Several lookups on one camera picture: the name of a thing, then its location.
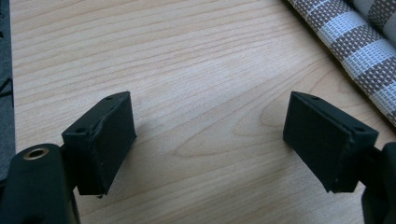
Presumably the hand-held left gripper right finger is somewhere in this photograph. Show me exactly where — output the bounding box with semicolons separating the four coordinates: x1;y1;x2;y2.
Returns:
282;91;380;194

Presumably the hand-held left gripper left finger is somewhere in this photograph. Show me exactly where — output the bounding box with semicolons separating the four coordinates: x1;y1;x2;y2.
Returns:
61;91;138;199

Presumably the grey white striped woven placemat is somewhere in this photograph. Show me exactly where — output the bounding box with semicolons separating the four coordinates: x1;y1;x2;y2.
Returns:
286;0;396;128

